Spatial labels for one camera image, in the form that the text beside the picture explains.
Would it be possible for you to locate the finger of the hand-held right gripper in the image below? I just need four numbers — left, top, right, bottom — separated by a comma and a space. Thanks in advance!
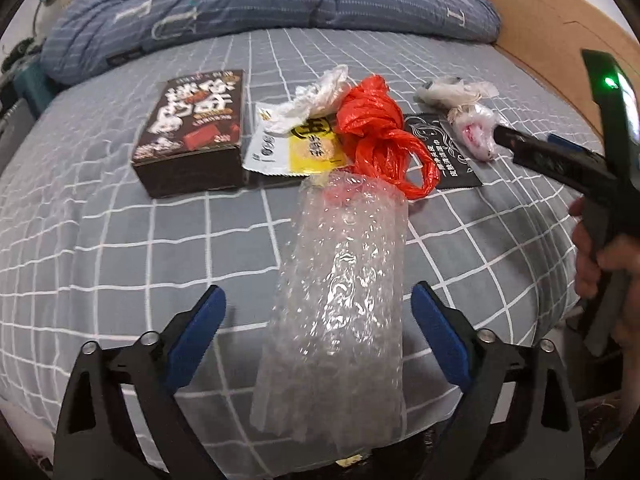
546, 132, 607, 158
494, 126, 619, 194

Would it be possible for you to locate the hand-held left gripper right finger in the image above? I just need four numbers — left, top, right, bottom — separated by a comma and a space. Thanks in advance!
411, 281, 587, 480

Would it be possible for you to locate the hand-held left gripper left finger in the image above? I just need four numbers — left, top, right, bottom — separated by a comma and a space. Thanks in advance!
52, 284, 227, 480

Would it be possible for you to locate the clear bag with pink item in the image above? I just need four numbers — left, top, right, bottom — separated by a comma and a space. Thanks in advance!
446, 105, 501, 162

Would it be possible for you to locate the black patterned wipe packet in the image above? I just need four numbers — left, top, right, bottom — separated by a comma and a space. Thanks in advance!
402, 112, 483, 191

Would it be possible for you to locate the clear bubble wrap roll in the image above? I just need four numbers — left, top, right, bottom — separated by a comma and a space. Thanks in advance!
250, 170, 410, 453

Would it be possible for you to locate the white and yellow snack packet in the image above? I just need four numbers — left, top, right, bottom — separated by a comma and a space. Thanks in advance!
242, 102, 348, 177

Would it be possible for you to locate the white plastic bag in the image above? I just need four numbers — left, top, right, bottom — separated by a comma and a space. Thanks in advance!
270, 65, 351, 136

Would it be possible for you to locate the person's right hand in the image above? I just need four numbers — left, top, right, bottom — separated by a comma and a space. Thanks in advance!
570, 197, 640, 347

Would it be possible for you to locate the grey checked bedsheet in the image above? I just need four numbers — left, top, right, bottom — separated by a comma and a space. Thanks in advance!
0, 27, 596, 461

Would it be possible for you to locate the wooden bed headboard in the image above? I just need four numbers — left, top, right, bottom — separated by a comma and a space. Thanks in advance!
480, 0, 640, 161

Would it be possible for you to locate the red plastic bag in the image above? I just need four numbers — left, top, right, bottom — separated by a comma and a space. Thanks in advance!
336, 74, 442, 200

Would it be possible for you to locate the dark bag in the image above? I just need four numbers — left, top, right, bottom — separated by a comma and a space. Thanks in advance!
575, 390, 626, 466

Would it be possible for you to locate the dark snack box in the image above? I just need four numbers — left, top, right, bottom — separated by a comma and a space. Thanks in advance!
131, 70, 247, 200

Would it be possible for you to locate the dark grey suitcase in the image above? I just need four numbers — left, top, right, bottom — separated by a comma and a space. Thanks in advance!
0, 97, 36, 171

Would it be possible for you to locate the teal plastic basket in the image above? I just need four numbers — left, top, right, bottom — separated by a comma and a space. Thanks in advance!
15, 67, 61, 111

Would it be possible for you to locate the blue striped quilt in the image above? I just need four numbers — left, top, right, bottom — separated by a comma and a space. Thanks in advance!
40, 0, 502, 86

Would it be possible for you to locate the white drawstring pouch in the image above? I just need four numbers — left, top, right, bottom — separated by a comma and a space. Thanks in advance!
414, 76, 501, 111

